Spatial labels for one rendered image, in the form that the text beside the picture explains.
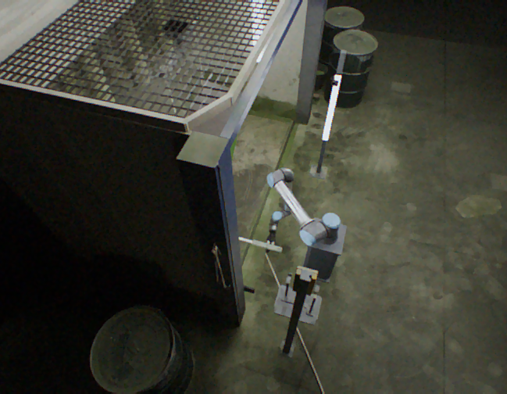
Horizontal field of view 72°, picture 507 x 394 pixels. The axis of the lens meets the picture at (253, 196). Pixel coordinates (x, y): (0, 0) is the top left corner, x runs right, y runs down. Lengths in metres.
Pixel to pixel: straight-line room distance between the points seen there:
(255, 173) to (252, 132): 0.73
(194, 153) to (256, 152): 3.10
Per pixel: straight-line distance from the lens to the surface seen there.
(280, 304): 2.76
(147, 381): 2.66
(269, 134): 4.84
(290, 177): 3.20
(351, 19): 5.66
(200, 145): 1.57
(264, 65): 2.01
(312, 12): 4.21
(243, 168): 4.42
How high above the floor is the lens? 3.39
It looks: 54 degrees down
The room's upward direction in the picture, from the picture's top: 1 degrees counter-clockwise
